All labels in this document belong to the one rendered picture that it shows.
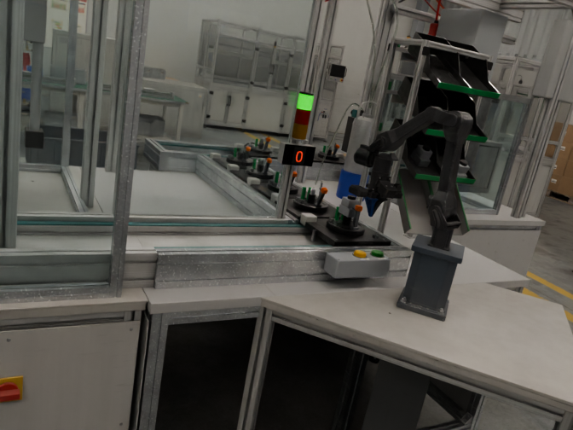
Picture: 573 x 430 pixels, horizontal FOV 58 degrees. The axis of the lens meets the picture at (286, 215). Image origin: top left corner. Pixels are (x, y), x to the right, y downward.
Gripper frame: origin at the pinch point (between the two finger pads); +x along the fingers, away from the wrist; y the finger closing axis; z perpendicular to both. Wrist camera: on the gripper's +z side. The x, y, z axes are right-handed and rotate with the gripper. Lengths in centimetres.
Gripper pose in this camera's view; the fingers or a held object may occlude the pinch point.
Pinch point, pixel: (373, 206)
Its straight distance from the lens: 176.3
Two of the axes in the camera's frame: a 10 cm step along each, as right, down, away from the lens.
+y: 8.7, 0.2, 4.9
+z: 4.6, 3.2, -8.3
